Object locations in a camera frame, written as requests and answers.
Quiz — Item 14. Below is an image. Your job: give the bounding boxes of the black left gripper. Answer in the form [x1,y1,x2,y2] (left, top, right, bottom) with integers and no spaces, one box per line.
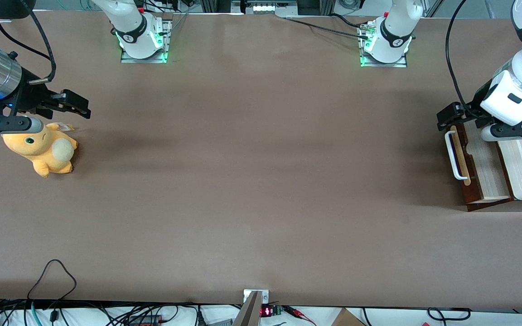
[437,79,497,132]

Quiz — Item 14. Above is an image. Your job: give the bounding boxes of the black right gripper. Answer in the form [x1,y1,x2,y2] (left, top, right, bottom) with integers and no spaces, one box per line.
[0,68,92,120]

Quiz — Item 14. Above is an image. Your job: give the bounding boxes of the orange plush toy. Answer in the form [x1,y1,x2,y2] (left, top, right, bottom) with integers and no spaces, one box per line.
[1,122,79,178]

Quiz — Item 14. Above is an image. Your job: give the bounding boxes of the white lit power strip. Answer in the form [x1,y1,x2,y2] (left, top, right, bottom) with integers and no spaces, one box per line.
[243,1,299,14]

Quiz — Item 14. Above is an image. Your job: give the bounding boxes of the brown cardboard piece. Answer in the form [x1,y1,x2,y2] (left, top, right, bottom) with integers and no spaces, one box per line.
[331,308,367,326]

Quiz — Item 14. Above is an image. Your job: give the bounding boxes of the red clip leads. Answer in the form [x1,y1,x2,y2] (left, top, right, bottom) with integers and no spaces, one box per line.
[283,306,317,326]

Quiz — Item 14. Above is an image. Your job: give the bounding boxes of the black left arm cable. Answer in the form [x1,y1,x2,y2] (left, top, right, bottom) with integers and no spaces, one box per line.
[445,0,481,116]

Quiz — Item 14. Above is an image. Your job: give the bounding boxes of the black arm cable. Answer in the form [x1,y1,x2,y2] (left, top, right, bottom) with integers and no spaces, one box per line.
[445,0,481,116]
[0,10,57,85]

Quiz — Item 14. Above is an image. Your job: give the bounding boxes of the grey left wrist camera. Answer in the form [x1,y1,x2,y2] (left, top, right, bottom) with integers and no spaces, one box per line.
[480,120,522,142]

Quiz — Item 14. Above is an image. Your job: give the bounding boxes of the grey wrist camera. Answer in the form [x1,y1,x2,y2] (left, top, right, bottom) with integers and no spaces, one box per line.
[480,120,522,142]
[0,115,44,134]

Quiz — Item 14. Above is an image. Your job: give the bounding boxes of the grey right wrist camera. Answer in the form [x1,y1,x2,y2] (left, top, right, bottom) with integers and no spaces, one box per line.
[0,115,44,134]

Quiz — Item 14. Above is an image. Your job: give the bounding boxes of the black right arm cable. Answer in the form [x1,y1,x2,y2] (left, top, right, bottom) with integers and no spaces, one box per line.
[0,10,57,85]

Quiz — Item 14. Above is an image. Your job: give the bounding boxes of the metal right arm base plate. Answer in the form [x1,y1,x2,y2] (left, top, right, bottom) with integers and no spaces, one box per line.
[120,18,174,64]

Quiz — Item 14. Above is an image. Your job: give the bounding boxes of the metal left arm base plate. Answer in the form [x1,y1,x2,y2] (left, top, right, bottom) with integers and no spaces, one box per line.
[359,24,408,68]

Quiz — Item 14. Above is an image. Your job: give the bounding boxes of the black cable across table edge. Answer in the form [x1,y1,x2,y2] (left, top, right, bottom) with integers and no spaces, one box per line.
[283,17,371,40]

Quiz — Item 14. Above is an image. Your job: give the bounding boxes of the black looped table cable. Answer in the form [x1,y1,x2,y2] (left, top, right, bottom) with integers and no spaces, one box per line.
[27,259,77,314]

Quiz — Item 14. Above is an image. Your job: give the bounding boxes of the black flat loop cable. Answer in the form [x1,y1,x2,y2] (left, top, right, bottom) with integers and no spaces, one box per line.
[427,307,471,321]

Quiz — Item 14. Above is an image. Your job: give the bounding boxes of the silver camera mount bracket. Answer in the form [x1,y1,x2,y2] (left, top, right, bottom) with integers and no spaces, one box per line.
[232,289,270,326]

